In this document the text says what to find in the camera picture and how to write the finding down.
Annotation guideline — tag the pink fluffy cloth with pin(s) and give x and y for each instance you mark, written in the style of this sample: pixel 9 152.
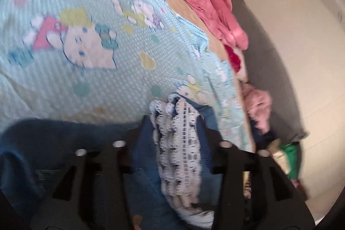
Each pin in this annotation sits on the pink fluffy cloth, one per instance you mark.
pixel 258 106

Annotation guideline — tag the red pillow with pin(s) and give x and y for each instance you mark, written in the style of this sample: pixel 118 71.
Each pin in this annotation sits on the red pillow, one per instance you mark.
pixel 234 57

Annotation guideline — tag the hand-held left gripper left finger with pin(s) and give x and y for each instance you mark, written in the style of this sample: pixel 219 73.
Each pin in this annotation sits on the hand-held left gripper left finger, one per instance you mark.
pixel 107 165

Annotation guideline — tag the green bag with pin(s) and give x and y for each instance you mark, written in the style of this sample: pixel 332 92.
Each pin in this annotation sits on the green bag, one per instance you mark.
pixel 292 160

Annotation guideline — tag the light blue cartoon printed blanket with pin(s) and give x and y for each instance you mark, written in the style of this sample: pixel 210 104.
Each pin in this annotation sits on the light blue cartoon printed blanket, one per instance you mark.
pixel 80 44

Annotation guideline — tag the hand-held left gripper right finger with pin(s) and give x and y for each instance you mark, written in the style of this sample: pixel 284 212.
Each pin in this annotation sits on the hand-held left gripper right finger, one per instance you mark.
pixel 229 162

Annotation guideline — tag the grey padded headboard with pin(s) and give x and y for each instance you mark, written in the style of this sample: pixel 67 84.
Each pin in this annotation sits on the grey padded headboard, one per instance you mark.
pixel 269 71

